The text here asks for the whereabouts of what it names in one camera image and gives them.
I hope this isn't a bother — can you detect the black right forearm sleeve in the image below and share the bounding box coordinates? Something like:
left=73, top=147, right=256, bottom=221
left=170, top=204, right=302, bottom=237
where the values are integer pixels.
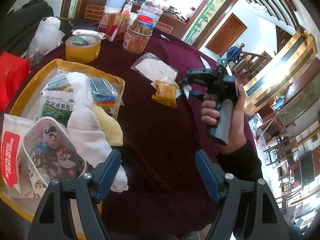
left=217, top=141, right=263, bottom=181

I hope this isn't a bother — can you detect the yellow soft cloth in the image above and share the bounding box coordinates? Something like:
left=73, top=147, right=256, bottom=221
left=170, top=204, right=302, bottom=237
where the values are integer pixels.
left=93, top=105, right=123, bottom=146

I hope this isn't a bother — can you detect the teal white tissue packet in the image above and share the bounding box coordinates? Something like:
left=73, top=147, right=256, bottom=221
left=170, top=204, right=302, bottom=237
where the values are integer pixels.
left=44, top=70, right=71, bottom=91

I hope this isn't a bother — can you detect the yellow tape roll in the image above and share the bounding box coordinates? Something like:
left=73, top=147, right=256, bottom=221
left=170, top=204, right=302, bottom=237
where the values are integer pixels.
left=65, top=34, right=101, bottom=64

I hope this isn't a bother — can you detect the red white labelled pouch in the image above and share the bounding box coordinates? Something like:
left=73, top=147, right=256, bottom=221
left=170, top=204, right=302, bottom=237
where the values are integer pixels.
left=1, top=114, right=34, bottom=198

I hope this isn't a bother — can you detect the cartoon print pencil pouch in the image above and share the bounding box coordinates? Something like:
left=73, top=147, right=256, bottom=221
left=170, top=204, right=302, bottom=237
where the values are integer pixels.
left=22, top=117, right=87, bottom=185

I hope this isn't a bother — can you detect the person right hand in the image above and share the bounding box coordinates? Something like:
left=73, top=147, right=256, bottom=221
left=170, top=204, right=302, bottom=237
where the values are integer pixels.
left=201, top=81, right=247, bottom=154

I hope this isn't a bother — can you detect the yellow taped cardboard tray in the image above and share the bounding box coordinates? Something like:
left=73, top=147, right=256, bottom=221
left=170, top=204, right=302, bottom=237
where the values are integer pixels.
left=1, top=59, right=125, bottom=222

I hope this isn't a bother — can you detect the red white carton box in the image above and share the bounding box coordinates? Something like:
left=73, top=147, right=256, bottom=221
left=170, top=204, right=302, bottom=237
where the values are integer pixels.
left=98, top=12, right=129, bottom=42

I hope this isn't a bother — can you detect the paper leaflet on table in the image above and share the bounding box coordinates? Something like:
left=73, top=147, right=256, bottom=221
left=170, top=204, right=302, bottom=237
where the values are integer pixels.
left=200, top=57, right=211, bottom=69

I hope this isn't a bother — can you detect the red packet beside tray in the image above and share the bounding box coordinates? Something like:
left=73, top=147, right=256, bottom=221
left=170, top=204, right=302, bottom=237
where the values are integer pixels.
left=0, top=52, right=29, bottom=111

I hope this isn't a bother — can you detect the white plastic bag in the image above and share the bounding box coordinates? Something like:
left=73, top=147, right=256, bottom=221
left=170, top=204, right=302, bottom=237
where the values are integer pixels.
left=26, top=17, right=65, bottom=65

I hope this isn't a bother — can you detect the white green medicine packet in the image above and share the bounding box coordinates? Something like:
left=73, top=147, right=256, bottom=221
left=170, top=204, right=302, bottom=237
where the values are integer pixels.
left=39, top=90, right=74, bottom=127

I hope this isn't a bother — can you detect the black bag on chair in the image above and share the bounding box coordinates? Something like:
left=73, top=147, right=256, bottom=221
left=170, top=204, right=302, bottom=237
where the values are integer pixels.
left=0, top=0, right=74, bottom=55

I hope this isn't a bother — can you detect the person in blue jacket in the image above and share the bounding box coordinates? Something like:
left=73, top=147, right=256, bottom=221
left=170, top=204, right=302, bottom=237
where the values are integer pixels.
left=226, top=43, right=245, bottom=63

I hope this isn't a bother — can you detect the white face mask bag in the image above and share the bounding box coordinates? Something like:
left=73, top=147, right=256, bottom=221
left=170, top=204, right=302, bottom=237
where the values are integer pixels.
left=131, top=53, right=178, bottom=81

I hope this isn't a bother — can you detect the clear snack jar red lid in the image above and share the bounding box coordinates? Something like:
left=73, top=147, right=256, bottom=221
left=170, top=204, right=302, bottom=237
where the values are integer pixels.
left=123, top=15, right=154, bottom=54

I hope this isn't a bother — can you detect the white fluffy towel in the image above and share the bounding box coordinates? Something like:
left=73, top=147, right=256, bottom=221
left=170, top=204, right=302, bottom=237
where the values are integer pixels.
left=66, top=71, right=130, bottom=194

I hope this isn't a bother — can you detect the orange yellow snack packet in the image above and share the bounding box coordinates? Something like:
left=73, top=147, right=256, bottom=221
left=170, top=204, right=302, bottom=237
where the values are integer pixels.
left=151, top=80, right=179, bottom=108

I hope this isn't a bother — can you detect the wooden sideboard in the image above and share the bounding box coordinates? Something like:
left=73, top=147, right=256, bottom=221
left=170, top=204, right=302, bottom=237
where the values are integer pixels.
left=77, top=0, right=188, bottom=40

